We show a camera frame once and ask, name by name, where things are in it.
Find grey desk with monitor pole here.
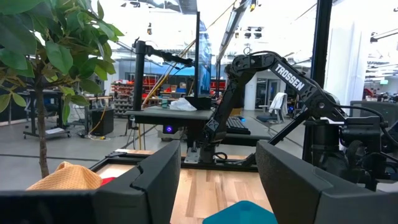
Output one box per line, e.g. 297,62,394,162
124,105,216,150

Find white draped garment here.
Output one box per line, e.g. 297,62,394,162
268,92,289,116

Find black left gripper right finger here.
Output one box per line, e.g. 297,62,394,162
255,139,398,224

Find red storage shelving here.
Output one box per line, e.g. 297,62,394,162
111,77,170,116

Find black monitor blue screen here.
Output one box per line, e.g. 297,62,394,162
185,11,213,111

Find green potted plant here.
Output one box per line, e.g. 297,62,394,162
0,0,125,180

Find grey desk with keyboard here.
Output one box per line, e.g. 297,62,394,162
221,116,275,147

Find yellow cloth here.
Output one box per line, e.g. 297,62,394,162
26,161,103,191

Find backlit black keyboard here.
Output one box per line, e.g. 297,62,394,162
226,116,252,136

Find teal plastic tupperware container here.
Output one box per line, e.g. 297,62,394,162
202,200,279,224

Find black office chair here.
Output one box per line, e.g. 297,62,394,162
256,105,285,124

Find black floor box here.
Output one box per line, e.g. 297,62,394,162
90,108,115,137

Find red cloth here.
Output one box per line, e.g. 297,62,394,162
99,176,116,187

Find small computer purple light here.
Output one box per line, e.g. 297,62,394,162
161,123,178,136

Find white crumpled bag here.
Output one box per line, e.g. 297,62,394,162
169,97,198,112

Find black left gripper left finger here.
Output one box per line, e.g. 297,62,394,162
0,139,182,224

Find black rolling cart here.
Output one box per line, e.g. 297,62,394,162
22,89,72,139

